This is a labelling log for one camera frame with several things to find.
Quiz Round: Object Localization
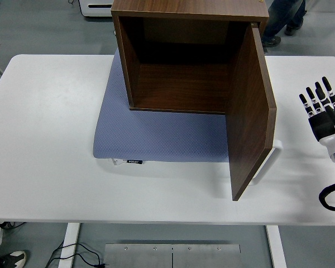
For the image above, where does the white door handle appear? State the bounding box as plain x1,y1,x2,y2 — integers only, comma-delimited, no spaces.
251,139,283,186

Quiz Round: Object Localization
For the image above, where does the blue-grey perforated mat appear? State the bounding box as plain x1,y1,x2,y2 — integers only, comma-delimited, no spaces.
93,50,231,163

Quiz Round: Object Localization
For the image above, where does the brown wooden cabinet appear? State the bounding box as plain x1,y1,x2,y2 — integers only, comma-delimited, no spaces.
111,0,269,115

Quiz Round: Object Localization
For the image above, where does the grey metal plate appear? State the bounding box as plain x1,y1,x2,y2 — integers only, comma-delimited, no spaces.
103,243,173,268
172,244,241,268

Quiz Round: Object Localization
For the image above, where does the black floor cable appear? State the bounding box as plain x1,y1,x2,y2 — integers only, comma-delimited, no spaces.
44,241,109,268

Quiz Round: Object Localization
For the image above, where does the white table leg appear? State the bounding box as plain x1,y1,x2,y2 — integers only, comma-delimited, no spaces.
58,222,81,268
265,224,288,268

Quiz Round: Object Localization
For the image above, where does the thin black cable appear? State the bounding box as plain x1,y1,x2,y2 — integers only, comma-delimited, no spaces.
0,221,26,230

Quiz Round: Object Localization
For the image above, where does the brown wooden cabinet door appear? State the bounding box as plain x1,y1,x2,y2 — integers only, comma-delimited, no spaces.
225,23,277,202

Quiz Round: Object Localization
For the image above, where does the person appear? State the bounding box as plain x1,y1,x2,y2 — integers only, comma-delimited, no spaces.
261,0,308,48

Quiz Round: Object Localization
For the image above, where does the white floor appliance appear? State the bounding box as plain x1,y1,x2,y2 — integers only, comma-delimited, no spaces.
78,0,114,18

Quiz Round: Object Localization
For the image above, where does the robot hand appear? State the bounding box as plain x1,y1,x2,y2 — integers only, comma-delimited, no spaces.
298,75,335,157

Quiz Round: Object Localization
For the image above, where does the person's foot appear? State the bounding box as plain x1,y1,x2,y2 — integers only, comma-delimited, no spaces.
0,250,27,268

